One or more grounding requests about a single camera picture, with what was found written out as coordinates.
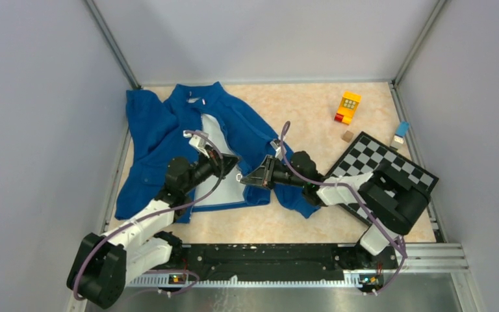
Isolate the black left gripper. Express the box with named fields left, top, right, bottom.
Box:
left=182, top=144, right=240, bottom=193

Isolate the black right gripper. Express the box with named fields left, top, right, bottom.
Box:
left=241, top=155, right=305, bottom=190

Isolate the blue zip jacket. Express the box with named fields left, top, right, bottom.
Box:
left=115, top=80, right=322, bottom=224

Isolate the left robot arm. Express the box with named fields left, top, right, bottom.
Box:
left=66, top=151, right=240, bottom=309

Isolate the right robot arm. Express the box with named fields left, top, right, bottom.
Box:
left=237, top=151, right=431, bottom=268

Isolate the small brown wooden cube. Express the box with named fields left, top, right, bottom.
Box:
left=342, top=131, right=354, bottom=143

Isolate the black white checkerboard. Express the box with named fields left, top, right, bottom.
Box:
left=326, top=132, right=439, bottom=235

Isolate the yellow red toy block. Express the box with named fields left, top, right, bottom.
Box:
left=334, top=91, right=362, bottom=125

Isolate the blue white small block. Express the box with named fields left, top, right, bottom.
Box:
left=390, top=121, right=410, bottom=150

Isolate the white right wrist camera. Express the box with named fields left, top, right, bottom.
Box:
left=270, top=138, right=283, bottom=159

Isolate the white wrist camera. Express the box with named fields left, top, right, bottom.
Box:
left=270, top=138, right=283, bottom=159
left=183, top=130, right=209, bottom=153

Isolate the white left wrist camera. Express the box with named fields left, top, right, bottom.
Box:
left=183, top=130, right=209, bottom=153

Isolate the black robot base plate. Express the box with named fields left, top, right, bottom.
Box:
left=155, top=243, right=398, bottom=281

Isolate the aluminium frame rail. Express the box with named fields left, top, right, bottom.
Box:
left=77, top=240, right=470, bottom=289

